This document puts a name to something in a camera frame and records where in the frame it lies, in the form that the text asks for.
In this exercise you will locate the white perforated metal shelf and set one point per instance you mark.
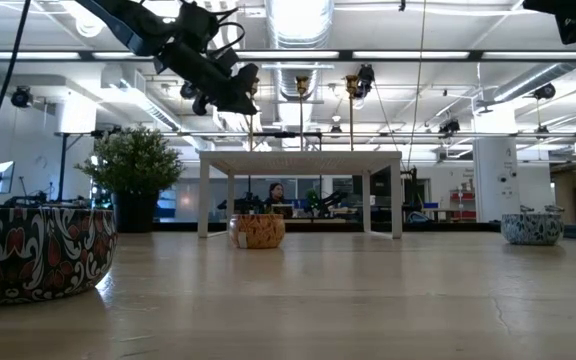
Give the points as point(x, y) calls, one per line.
point(298, 162)

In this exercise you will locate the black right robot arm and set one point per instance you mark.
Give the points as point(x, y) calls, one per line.
point(573, 20)

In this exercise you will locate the white round column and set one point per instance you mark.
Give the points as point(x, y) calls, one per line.
point(495, 170)

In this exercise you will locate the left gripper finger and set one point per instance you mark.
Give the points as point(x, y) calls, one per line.
point(238, 106)
point(248, 72)

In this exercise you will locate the gold candlestick holder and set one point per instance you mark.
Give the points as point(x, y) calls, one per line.
point(351, 115)

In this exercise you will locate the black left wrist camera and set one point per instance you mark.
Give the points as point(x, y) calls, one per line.
point(195, 20)

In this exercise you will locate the black table edge rail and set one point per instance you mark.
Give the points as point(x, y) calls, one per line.
point(428, 226)

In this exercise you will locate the black ceiling spotlight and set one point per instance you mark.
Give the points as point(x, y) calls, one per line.
point(365, 80)
point(545, 91)
point(21, 96)
point(449, 126)
point(187, 91)

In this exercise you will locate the red black patterned tin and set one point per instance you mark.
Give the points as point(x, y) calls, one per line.
point(33, 255)

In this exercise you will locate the black background robot arm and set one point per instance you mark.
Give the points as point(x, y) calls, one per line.
point(333, 200)
point(240, 205)

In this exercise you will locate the red storage shelf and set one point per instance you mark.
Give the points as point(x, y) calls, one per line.
point(463, 205)

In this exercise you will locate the green potted plant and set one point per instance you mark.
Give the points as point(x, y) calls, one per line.
point(130, 160)

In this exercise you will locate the overhead frame bar with lights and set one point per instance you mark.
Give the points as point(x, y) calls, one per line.
point(418, 55)

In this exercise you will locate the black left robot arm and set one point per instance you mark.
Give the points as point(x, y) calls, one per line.
point(128, 25)

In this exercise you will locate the blue white patterned tin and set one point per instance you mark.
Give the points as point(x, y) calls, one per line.
point(532, 230)

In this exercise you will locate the black horizontal frame bar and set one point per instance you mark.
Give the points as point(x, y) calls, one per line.
point(468, 135)

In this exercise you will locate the computer monitor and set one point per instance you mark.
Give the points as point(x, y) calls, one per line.
point(0, 177)

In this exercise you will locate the person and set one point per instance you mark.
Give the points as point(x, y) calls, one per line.
point(275, 192)

